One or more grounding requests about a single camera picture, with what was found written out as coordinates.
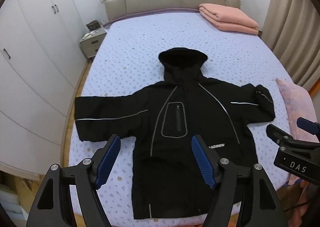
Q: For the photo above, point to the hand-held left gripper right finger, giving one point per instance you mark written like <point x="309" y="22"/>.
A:
<point x="202" y="159"/>

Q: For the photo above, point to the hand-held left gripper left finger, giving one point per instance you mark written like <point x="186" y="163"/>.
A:
<point x="110" y="157"/>

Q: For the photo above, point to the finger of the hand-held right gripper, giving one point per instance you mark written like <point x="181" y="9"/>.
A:
<point x="306" y="124"/>
<point x="276" y="133"/>

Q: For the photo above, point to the black hooded jacket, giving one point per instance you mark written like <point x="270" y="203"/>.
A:
<point x="175" y="107"/>

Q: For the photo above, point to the pink plush pillow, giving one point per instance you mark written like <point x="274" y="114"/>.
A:
<point x="297" y="107"/>

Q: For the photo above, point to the beige curtain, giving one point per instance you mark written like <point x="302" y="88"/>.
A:
<point x="292" y="26"/>

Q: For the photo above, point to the bed with floral sheet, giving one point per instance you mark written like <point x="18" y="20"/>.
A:
<point x="130" y="51"/>

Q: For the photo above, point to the grey nightstand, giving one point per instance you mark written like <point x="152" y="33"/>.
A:
<point x="91" y="41"/>

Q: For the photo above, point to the folded pink blanket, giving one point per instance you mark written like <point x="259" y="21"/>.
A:
<point x="230" y="18"/>

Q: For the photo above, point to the dark basket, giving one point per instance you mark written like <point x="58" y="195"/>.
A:
<point x="93" y="25"/>

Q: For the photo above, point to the white wardrobe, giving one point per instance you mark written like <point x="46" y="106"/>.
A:
<point x="35" y="41"/>

